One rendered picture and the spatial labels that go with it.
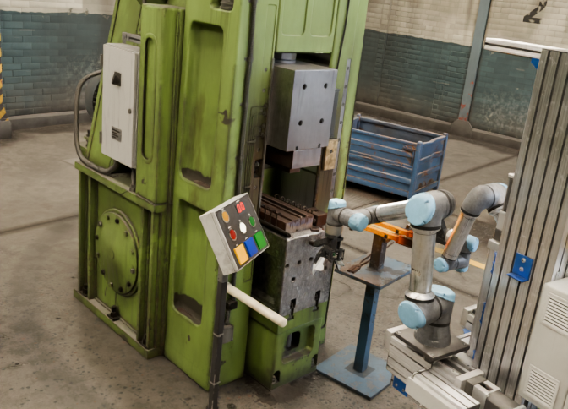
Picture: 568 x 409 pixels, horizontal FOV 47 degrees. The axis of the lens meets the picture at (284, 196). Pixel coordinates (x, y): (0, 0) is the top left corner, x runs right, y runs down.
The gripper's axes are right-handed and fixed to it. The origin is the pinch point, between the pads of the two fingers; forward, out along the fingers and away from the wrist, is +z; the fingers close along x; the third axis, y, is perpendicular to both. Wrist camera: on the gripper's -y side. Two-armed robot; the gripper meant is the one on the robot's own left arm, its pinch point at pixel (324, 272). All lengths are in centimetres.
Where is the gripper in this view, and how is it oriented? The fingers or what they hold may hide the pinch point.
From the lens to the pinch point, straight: 300.2
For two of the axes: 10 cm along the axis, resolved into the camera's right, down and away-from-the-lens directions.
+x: 8.2, -0.9, 5.6
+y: 5.6, 3.1, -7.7
